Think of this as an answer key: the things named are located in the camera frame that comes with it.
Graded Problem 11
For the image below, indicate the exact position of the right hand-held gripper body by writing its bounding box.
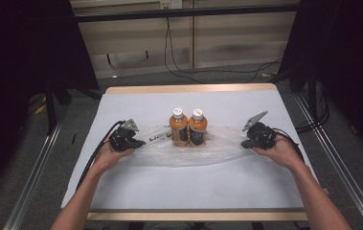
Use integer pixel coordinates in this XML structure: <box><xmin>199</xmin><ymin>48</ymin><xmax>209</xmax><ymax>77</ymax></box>
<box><xmin>241</xmin><ymin>110</ymin><xmax>278</xmax><ymax>151</ymax></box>

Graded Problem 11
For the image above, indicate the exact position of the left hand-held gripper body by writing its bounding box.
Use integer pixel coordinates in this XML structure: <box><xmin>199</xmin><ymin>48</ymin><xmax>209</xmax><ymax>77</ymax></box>
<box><xmin>108</xmin><ymin>118</ymin><xmax>141</xmax><ymax>152</ymax></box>

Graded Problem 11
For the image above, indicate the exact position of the clear plastic bag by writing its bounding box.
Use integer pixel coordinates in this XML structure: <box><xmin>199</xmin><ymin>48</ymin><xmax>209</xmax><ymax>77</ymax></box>
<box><xmin>130</xmin><ymin>124</ymin><xmax>255</xmax><ymax>169</ymax></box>

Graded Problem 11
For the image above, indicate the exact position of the orange drink bottle white cap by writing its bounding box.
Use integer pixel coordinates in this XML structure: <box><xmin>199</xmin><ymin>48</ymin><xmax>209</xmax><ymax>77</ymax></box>
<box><xmin>169</xmin><ymin>107</ymin><xmax>190</xmax><ymax>148</ymax></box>
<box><xmin>188</xmin><ymin>108</ymin><xmax>209</xmax><ymax>148</ymax></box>

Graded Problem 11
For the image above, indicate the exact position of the person's left hand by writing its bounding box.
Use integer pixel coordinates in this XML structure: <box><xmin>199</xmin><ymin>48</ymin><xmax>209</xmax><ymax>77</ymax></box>
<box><xmin>92</xmin><ymin>139</ymin><xmax>136</xmax><ymax>176</ymax></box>

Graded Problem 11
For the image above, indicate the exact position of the person's right hand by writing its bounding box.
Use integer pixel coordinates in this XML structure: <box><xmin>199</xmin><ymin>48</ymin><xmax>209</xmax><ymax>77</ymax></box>
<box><xmin>251</xmin><ymin>131</ymin><xmax>302</xmax><ymax>172</ymax></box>

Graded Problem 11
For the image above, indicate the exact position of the white table mat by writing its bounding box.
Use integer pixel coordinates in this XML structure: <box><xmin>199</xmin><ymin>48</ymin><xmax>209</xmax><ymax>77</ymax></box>
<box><xmin>60</xmin><ymin>89</ymin><xmax>313</xmax><ymax>211</ymax></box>

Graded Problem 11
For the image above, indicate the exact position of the black metal stand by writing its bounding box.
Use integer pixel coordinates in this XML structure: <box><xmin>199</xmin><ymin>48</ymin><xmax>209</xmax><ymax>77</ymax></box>
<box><xmin>44</xmin><ymin>76</ymin><xmax>73</xmax><ymax>136</ymax></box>

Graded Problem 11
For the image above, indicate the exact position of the wooden table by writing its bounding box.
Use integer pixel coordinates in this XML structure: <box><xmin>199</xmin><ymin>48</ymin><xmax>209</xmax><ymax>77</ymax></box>
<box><xmin>86</xmin><ymin>82</ymin><xmax>309</xmax><ymax>222</ymax></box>

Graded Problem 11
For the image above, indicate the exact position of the yellow tape strip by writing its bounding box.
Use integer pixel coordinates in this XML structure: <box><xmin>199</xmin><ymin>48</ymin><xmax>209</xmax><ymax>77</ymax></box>
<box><xmin>34</xmin><ymin>103</ymin><xmax>47</xmax><ymax>116</ymax></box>

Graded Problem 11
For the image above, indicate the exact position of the black curtain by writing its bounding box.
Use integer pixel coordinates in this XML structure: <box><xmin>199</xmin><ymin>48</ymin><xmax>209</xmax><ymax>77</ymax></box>
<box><xmin>0</xmin><ymin>0</ymin><xmax>101</xmax><ymax>206</ymax></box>
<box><xmin>269</xmin><ymin>0</ymin><xmax>363</xmax><ymax>162</ymax></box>

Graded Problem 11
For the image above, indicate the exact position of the black horizontal bar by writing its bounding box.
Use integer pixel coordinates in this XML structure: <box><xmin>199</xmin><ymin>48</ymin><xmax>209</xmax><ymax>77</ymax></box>
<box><xmin>73</xmin><ymin>3</ymin><xmax>302</xmax><ymax>24</ymax></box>

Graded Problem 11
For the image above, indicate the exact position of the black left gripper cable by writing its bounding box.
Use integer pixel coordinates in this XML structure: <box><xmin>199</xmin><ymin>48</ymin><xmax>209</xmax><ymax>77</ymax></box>
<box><xmin>75</xmin><ymin>120</ymin><xmax>126</xmax><ymax>194</ymax></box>

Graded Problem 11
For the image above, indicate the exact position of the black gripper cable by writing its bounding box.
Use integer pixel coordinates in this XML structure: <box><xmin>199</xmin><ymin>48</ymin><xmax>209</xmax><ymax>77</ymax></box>
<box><xmin>270</xmin><ymin>127</ymin><xmax>306</xmax><ymax>164</ymax></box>
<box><xmin>75</xmin><ymin>120</ymin><xmax>126</xmax><ymax>194</ymax></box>

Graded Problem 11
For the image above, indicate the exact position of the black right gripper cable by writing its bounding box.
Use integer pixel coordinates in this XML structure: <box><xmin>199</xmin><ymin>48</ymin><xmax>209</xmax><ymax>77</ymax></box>
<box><xmin>270</xmin><ymin>127</ymin><xmax>306</xmax><ymax>164</ymax></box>

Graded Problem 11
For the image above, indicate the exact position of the bundle of black cables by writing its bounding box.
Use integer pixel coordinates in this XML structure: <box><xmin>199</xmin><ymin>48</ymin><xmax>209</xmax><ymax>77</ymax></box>
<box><xmin>294</xmin><ymin>80</ymin><xmax>331</xmax><ymax>134</ymax></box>

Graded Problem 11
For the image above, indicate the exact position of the black floor cable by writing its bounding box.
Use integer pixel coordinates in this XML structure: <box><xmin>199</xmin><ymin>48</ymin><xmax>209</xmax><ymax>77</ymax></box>
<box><xmin>175</xmin><ymin>57</ymin><xmax>284</xmax><ymax>84</ymax></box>

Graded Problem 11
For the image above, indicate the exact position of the black hanging cable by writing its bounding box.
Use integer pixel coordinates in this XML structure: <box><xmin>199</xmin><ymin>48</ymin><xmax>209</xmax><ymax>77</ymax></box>
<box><xmin>163</xmin><ymin>16</ymin><xmax>204</xmax><ymax>84</ymax></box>

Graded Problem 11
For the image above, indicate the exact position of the white wall socket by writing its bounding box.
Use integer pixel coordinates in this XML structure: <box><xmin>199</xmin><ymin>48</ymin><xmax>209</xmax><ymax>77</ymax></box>
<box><xmin>159</xmin><ymin>0</ymin><xmax>184</xmax><ymax>11</ymax></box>

